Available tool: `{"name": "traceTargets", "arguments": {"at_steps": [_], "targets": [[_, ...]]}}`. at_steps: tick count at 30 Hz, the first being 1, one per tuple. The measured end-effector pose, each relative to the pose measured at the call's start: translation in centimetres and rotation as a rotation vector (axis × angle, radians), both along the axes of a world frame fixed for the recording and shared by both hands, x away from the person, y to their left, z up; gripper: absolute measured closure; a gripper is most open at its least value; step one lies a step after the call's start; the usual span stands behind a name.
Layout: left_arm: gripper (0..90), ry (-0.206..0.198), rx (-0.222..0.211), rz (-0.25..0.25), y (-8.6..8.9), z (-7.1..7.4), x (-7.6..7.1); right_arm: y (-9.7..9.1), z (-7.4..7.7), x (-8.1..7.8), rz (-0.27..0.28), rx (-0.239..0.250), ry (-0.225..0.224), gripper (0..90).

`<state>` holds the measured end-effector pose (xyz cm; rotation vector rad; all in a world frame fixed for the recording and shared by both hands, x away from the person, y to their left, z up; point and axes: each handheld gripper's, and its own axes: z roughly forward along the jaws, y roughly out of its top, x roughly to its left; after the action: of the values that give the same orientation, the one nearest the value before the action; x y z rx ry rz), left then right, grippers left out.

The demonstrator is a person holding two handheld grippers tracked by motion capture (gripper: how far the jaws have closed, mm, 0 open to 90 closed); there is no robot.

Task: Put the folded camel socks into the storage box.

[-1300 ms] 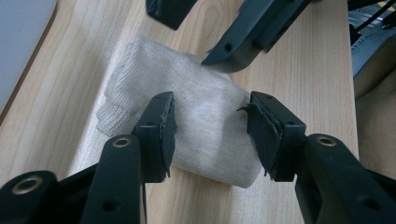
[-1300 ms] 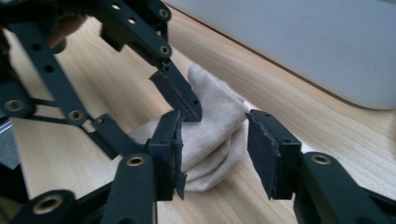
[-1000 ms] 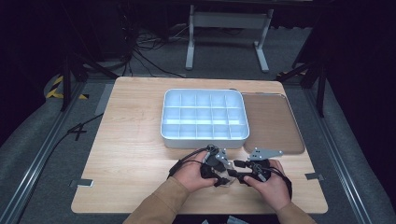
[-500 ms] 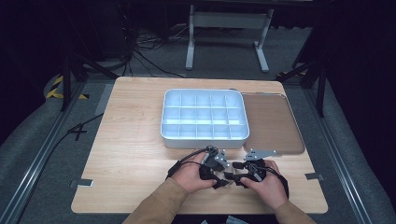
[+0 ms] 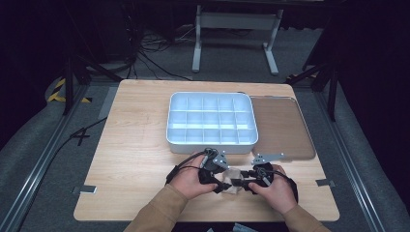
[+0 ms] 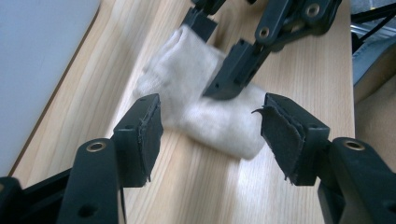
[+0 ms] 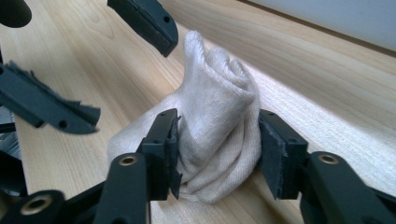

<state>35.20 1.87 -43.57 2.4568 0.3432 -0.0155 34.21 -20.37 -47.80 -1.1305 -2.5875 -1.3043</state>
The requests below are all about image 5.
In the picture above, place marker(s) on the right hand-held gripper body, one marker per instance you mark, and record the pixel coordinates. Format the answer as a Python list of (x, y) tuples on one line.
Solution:
[(263, 172)]

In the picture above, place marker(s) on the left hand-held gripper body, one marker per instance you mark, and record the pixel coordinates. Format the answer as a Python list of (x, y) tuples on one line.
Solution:
[(215, 164)]

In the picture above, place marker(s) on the beige sock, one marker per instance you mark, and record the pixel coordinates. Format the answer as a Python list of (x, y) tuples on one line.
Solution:
[(232, 177)]

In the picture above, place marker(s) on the person's right hand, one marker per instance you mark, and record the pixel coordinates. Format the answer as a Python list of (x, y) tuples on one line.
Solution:
[(276, 196)]

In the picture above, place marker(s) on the person's left hand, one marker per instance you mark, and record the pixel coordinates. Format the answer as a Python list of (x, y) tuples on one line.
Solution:
[(188, 183)]

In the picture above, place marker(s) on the person's blue jeans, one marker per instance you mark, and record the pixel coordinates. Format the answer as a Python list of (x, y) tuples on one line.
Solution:
[(241, 228)]

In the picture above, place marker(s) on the white divided storage box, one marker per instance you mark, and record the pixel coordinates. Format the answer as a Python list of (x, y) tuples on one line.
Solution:
[(211, 119)]

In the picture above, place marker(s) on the brown translucent box lid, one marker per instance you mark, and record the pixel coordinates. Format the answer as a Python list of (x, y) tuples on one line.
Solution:
[(280, 125)]

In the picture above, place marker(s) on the grey tape piece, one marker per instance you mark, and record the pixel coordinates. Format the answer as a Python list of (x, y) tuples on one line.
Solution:
[(325, 182), (85, 189)]

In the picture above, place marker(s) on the black tripod stand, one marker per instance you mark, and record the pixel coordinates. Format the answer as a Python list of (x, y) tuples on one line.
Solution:
[(79, 72), (325, 75)]

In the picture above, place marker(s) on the grey floor tape strip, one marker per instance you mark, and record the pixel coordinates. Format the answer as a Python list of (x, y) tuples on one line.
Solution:
[(108, 103)]

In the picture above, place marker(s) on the yellow black hazard tape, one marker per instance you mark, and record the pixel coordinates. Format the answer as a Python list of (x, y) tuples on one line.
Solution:
[(58, 93)]

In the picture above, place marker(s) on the aluminium floor rail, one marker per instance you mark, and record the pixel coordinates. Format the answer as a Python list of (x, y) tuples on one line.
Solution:
[(38, 164), (351, 164)]

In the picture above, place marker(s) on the white metal table frame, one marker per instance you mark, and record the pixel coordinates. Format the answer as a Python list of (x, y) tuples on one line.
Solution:
[(237, 22)]

